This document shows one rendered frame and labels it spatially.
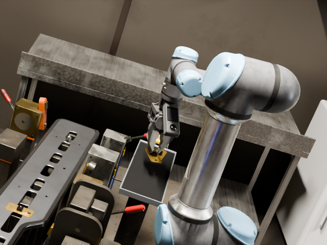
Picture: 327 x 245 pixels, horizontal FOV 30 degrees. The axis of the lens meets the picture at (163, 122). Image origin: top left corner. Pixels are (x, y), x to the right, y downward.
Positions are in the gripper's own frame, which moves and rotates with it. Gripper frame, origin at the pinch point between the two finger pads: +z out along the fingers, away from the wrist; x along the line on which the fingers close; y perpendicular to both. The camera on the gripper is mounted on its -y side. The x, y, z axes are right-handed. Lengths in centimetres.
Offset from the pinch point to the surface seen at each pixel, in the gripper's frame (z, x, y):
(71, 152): 23.1, 17.2, 32.5
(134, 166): 7.2, 4.6, 1.2
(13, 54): 66, 16, 228
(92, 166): 12.9, 16.4, 7.7
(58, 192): 23.2, 25.7, 5.5
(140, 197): 7.3, 7.1, -16.7
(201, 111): 35, -73, 117
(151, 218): 53, -27, 38
